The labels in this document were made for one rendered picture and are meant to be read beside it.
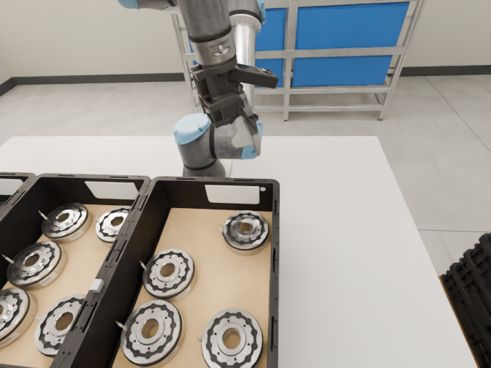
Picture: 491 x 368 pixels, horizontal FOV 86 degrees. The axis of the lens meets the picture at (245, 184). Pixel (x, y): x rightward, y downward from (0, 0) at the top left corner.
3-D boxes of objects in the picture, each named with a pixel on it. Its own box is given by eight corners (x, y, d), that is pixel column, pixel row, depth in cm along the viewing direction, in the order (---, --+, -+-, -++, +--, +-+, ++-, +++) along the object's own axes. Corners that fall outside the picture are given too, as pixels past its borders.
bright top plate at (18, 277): (28, 241, 61) (26, 239, 60) (69, 242, 60) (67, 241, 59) (-4, 284, 54) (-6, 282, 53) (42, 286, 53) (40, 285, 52)
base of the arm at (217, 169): (193, 160, 101) (188, 139, 94) (231, 165, 97) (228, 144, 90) (176, 188, 91) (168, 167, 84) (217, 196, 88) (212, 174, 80)
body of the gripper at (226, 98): (204, 115, 59) (185, 61, 50) (238, 100, 60) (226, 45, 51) (217, 132, 54) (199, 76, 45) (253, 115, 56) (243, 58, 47)
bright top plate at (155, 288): (156, 246, 58) (155, 244, 57) (200, 253, 56) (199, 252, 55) (134, 291, 51) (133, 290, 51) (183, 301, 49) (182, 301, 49)
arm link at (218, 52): (221, 20, 48) (240, 31, 43) (227, 46, 52) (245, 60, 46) (183, 35, 47) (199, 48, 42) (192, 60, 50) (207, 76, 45)
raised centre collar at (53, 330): (61, 306, 49) (60, 305, 49) (85, 309, 49) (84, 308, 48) (44, 335, 46) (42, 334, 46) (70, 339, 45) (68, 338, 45)
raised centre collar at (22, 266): (30, 250, 58) (28, 249, 58) (50, 251, 58) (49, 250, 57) (14, 271, 55) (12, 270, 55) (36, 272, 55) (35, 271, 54)
